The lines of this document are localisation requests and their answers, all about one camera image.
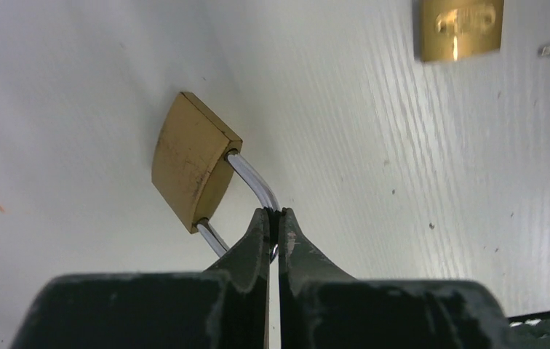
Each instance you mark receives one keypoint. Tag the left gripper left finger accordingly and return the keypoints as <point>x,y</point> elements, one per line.
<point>223,306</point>

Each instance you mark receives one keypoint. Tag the small brass padlock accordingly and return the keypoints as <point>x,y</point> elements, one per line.
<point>454,30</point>

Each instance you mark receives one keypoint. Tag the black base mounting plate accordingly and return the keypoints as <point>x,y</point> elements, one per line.
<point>545,330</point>

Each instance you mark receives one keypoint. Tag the large brass padlock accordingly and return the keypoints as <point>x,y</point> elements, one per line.
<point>195,158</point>

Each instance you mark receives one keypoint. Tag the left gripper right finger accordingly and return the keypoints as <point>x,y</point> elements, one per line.
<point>322,306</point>

